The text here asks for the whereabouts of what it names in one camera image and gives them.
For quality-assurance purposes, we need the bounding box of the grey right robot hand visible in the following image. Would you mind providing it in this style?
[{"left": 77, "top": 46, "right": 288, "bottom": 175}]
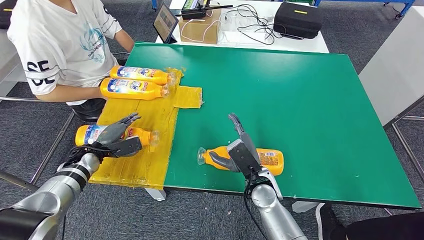
[{"left": 208, "top": 112, "right": 263, "bottom": 174}]

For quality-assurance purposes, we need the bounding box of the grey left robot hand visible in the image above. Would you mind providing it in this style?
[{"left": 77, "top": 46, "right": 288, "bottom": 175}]
[{"left": 92, "top": 112, "right": 143, "bottom": 149}]

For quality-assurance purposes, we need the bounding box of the orange detergent bottle clear cap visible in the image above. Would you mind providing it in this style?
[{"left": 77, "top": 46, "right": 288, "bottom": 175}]
[
  {"left": 75, "top": 124, "right": 161, "bottom": 148},
  {"left": 109, "top": 65, "right": 176, "bottom": 86},
  {"left": 99, "top": 77, "right": 170, "bottom": 101},
  {"left": 197, "top": 146, "right": 285, "bottom": 177}
]

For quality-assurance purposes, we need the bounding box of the yellow taped cardboard mat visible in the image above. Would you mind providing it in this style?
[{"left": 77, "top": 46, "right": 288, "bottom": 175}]
[{"left": 88, "top": 67, "right": 204, "bottom": 191}]

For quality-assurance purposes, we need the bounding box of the white table foot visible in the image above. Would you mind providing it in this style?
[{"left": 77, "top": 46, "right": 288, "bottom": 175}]
[
  {"left": 144, "top": 188, "right": 167, "bottom": 202},
  {"left": 292, "top": 201, "right": 320, "bottom": 215}
]

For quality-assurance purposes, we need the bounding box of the person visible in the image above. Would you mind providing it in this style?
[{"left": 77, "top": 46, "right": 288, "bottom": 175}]
[
  {"left": 6, "top": 0, "right": 136, "bottom": 123},
  {"left": 314, "top": 202, "right": 424, "bottom": 240}
]

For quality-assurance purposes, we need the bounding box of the white table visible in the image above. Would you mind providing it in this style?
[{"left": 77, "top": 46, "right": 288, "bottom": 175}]
[{"left": 154, "top": 0, "right": 330, "bottom": 54}]

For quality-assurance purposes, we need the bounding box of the clear plastic container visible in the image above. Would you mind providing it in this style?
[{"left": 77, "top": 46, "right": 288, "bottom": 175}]
[{"left": 220, "top": 11, "right": 241, "bottom": 33}]

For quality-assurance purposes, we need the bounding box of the brown cardboard box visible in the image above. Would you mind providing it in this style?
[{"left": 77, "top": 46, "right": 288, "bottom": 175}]
[{"left": 178, "top": 8, "right": 222, "bottom": 45}]

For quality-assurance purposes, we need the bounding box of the grey metal table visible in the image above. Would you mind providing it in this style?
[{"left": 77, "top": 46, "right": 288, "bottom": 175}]
[{"left": 0, "top": 29, "right": 75, "bottom": 193}]

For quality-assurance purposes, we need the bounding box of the black tablet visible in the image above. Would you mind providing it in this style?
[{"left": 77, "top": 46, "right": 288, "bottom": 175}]
[{"left": 152, "top": 2, "right": 180, "bottom": 45}]

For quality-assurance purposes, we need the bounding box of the black carrying case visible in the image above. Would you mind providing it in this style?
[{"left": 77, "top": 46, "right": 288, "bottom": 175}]
[
  {"left": 0, "top": 0, "right": 17, "bottom": 30},
  {"left": 273, "top": 1, "right": 324, "bottom": 40}
]

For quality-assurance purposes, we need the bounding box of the black handheld controller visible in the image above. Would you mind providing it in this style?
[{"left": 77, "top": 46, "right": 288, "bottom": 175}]
[{"left": 181, "top": 0, "right": 234, "bottom": 20}]

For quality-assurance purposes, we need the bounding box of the light grey table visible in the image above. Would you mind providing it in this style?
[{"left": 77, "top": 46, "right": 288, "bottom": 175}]
[{"left": 358, "top": 4, "right": 424, "bottom": 183}]

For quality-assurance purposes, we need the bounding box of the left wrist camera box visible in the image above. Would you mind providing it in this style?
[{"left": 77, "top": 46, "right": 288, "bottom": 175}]
[{"left": 107, "top": 136, "right": 144, "bottom": 159}]

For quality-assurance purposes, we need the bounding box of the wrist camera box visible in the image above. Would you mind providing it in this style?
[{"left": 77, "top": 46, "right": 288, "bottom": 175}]
[
  {"left": 226, "top": 139, "right": 263, "bottom": 179},
  {"left": 107, "top": 136, "right": 144, "bottom": 159}
]

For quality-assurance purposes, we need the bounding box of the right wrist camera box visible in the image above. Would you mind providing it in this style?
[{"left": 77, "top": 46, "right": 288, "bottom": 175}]
[{"left": 226, "top": 139, "right": 263, "bottom": 179}]

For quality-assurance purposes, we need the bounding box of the white cable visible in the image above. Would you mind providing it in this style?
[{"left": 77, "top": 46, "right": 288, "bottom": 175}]
[{"left": 180, "top": 9, "right": 223, "bottom": 43}]

